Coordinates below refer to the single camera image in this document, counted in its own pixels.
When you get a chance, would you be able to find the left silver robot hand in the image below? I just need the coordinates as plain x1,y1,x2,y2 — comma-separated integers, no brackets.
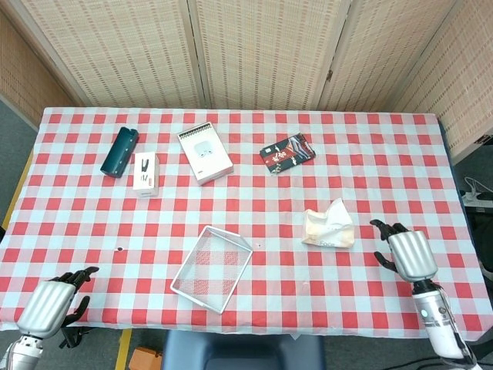
15,266,100,340

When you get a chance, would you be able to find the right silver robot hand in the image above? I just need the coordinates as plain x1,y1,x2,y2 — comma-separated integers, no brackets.
370,219,439,283

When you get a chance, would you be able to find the white tissue pack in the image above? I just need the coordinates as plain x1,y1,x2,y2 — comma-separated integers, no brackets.
301,209,356,249

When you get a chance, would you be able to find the black clamp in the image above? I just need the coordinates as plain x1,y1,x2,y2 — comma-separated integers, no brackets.
58,325,92,349

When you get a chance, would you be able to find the white power strip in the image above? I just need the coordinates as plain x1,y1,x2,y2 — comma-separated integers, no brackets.
460,177,493,205

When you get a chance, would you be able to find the orange box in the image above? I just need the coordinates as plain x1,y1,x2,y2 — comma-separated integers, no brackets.
128,346,164,370

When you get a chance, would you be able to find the dark patterned packet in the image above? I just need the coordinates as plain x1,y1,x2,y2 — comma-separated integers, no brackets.
259,133,317,175

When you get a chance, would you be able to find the small white product box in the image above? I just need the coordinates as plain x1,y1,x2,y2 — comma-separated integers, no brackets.
132,151,160,198

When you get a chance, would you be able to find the dark teal case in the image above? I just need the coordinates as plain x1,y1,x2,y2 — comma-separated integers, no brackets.
100,126,139,179

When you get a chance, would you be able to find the red white checkered tablecloth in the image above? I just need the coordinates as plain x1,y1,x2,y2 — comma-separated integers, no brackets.
0,106,489,340

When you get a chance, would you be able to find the white earbuds box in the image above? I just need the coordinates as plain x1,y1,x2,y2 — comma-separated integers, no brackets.
176,121,235,187

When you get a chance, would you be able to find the bamboo folding screen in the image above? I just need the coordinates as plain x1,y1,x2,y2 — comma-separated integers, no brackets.
0,0,493,162

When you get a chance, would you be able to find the white wire mesh tray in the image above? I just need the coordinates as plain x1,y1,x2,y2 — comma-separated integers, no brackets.
169,225,254,315

